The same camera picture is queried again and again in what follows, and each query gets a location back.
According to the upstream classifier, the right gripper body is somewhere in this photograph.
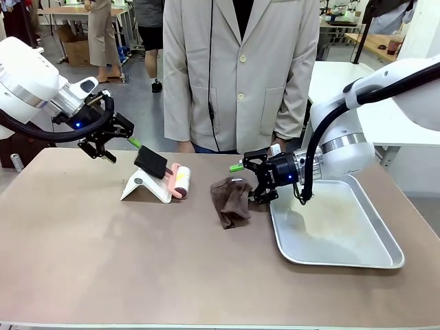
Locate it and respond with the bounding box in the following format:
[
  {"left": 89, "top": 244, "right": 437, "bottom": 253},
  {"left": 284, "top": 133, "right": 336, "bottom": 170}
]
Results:
[{"left": 265, "top": 153, "right": 304, "bottom": 190}]

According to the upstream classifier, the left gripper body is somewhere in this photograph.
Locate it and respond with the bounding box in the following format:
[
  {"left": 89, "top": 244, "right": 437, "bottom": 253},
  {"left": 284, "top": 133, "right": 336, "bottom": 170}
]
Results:
[{"left": 69, "top": 102, "right": 115, "bottom": 141}]

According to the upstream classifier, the brown towel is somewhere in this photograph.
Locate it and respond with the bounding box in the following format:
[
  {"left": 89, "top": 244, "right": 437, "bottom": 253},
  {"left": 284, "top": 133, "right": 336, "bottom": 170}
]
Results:
[{"left": 210, "top": 177, "right": 256, "bottom": 230}]

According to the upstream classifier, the pink lint roller black grip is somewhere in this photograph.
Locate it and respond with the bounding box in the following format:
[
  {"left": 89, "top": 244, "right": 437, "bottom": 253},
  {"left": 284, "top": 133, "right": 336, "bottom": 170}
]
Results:
[{"left": 133, "top": 144, "right": 193, "bottom": 201}]

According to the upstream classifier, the person's right forearm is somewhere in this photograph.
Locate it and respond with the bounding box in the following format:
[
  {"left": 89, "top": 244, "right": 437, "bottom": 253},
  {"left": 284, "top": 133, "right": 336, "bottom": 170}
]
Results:
[{"left": 162, "top": 61, "right": 192, "bottom": 142}]

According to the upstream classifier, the person's left forearm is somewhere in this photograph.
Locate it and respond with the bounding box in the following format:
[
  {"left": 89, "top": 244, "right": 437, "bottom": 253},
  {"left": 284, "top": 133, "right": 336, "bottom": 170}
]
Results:
[{"left": 274, "top": 58, "right": 321, "bottom": 140}]

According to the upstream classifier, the person's left hand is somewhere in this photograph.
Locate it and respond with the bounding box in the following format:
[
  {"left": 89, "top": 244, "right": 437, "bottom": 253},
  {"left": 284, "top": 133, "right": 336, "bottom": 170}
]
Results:
[{"left": 270, "top": 131, "right": 289, "bottom": 149}]

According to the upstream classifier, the white folded stand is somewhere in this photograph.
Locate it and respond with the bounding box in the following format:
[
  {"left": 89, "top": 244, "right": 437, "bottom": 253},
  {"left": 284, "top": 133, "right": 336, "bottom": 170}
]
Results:
[{"left": 120, "top": 167, "right": 173, "bottom": 205}]

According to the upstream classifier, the cardboard box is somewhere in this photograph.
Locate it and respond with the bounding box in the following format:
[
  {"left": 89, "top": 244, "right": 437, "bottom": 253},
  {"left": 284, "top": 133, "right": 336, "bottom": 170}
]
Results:
[{"left": 56, "top": 23, "right": 92, "bottom": 68}]

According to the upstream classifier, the dark brown bag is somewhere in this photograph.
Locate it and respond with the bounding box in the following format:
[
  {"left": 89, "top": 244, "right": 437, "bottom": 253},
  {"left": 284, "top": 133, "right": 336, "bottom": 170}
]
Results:
[{"left": 0, "top": 132, "right": 51, "bottom": 169}]

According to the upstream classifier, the bystander in beige trousers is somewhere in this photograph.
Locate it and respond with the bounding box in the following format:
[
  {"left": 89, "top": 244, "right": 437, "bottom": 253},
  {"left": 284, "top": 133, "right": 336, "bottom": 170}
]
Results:
[{"left": 84, "top": 0, "right": 124, "bottom": 84}]

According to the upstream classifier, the metal tray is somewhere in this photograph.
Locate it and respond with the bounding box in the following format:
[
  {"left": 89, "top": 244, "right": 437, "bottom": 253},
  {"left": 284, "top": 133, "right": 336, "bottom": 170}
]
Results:
[{"left": 269, "top": 174, "right": 406, "bottom": 270}]

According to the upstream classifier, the person in beige jacket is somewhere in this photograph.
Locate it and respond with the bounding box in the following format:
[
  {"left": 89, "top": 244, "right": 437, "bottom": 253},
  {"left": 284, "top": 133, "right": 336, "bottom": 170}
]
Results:
[{"left": 162, "top": 0, "right": 321, "bottom": 155}]

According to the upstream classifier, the bystander in black shorts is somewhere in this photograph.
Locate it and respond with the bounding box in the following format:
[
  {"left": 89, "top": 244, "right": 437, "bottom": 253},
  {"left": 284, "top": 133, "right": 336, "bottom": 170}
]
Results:
[{"left": 133, "top": 0, "right": 164, "bottom": 94}]

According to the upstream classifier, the large white table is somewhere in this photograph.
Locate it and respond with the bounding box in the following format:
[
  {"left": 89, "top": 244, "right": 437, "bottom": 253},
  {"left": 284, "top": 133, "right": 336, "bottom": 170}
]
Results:
[{"left": 304, "top": 60, "right": 440, "bottom": 159}]

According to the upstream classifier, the black pole stand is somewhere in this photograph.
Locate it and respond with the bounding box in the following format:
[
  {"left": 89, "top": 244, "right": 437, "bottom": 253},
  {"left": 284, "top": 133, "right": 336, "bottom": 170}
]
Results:
[{"left": 19, "top": 0, "right": 44, "bottom": 51}]

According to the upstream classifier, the bystander in dark clothes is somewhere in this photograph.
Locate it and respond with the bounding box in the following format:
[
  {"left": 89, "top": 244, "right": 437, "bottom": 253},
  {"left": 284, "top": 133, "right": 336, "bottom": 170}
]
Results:
[{"left": 0, "top": 0, "right": 39, "bottom": 41}]

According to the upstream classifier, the wooden table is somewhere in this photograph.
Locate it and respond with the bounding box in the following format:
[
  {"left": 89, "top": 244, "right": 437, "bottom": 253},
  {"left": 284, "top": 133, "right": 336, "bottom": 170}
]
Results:
[{"left": 343, "top": 32, "right": 402, "bottom": 66}]

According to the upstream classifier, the plastic cup dark drink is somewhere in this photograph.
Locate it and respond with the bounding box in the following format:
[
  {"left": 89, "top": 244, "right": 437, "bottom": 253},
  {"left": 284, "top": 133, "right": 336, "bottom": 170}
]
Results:
[{"left": 386, "top": 30, "right": 404, "bottom": 56}]

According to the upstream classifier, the dark brown hanging jacket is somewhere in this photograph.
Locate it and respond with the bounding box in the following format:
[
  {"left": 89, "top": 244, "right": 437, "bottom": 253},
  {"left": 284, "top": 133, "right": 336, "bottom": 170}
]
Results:
[{"left": 369, "top": 0, "right": 419, "bottom": 20}]

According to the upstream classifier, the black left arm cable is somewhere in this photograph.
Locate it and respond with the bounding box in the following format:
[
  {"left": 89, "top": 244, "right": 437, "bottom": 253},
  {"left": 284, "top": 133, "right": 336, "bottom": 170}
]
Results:
[{"left": 0, "top": 95, "right": 116, "bottom": 144}]

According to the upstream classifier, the black camera pole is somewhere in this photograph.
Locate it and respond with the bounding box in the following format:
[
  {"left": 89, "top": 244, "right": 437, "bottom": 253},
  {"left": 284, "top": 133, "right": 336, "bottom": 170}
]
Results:
[{"left": 350, "top": 0, "right": 376, "bottom": 66}]

